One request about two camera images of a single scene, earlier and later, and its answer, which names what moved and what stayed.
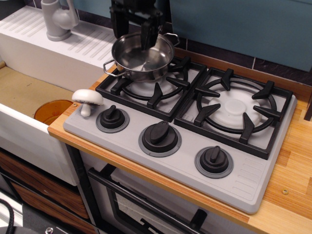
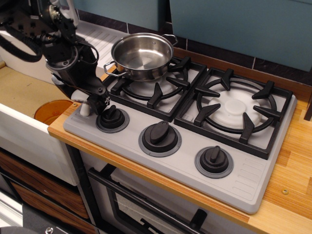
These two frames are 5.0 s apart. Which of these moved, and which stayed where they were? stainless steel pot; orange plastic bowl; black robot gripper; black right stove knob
Moved: black robot gripper
Stayed: black right stove knob; stainless steel pot; orange plastic bowl
